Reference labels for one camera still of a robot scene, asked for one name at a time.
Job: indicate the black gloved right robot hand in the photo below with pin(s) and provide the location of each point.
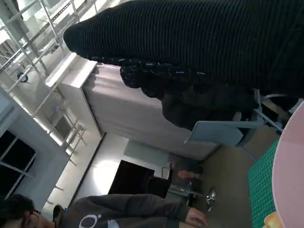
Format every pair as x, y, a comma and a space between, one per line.
190, 35

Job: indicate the pink bowl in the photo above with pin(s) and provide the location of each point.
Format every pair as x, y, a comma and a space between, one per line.
292, 166

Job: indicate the pale round bread bun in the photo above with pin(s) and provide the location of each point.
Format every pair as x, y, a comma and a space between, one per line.
274, 221

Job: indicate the person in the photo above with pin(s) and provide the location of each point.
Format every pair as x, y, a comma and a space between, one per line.
118, 211
202, 109

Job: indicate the grey office chair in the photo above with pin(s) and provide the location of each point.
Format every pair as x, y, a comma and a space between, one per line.
213, 133

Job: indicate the tall white cabinet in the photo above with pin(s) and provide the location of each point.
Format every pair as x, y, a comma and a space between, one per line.
71, 80

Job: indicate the white metal shelving rack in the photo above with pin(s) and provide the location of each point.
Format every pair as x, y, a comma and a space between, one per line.
52, 26

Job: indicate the black monitor screen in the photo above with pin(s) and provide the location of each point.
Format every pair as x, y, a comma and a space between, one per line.
130, 178

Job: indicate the chrome chair base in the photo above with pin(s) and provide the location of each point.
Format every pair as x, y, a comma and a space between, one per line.
211, 198

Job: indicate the green cutting mat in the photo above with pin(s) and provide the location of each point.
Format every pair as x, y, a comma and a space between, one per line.
261, 185

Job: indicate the round black blue fixture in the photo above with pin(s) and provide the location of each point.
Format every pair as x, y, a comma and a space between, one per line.
23, 77

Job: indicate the dark window with white frame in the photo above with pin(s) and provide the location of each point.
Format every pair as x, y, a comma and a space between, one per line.
14, 161

